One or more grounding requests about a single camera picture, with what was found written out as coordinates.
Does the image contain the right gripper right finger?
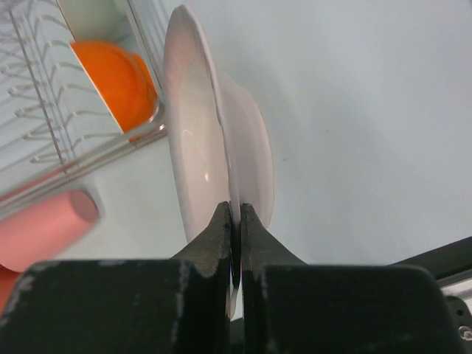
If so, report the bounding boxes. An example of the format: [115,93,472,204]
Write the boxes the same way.
[240,204,471,353]

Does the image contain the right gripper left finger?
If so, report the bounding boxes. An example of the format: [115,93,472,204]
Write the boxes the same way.
[1,202,231,353]

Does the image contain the large white grey-rimmed plate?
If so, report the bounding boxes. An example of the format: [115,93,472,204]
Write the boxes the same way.
[162,4,277,318]

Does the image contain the pink plastic cup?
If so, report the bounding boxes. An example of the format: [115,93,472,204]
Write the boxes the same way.
[1,190,99,272]

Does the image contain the metal wire dish rack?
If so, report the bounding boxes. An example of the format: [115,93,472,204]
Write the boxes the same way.
[1,1,165,217]

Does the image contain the white and orange bowl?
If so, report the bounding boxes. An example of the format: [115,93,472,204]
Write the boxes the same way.
[70,41,158,133]

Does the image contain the green bowl brown rim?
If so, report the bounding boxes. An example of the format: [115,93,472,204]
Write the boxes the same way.
[57,0,130,42]

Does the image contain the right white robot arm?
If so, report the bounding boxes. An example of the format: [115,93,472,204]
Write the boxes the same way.
[1,202,471,353]

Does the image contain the orange mug white inside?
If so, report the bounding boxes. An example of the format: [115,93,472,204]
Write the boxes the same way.
[0,266,22,312]

